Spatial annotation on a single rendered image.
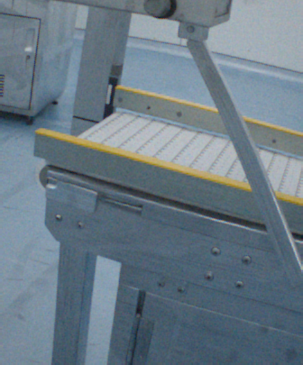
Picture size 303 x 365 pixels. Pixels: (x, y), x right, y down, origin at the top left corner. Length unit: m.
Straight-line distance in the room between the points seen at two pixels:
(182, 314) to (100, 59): 0.44
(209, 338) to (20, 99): 2.61
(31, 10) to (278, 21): 3.16
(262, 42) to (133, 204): 5.16
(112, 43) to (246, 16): 4.85
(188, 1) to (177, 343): 0.50
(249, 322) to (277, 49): 5.13
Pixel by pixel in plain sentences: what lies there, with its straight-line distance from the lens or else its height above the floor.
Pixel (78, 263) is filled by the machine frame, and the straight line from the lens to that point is 1.16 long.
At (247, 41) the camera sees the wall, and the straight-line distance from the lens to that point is 5.84.
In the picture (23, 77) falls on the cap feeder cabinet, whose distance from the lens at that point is 3.28.
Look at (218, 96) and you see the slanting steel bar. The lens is 0.64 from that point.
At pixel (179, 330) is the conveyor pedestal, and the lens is 0.86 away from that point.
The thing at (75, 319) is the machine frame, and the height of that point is 0.36.
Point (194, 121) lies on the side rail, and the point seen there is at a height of 0.84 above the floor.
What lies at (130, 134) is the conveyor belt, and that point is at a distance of 0.89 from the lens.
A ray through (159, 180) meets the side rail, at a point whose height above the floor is 0.85.
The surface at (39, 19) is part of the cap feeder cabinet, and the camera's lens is 3.20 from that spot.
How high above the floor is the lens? 1.12
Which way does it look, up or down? 22 degrees down
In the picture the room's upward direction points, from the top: 9 degrees clockwise
